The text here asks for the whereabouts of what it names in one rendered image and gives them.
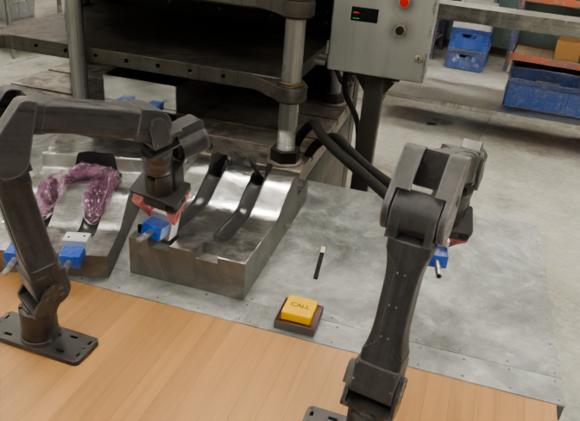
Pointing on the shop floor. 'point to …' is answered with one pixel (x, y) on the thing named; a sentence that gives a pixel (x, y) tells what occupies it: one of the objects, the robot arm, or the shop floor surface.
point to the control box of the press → (380, 48)
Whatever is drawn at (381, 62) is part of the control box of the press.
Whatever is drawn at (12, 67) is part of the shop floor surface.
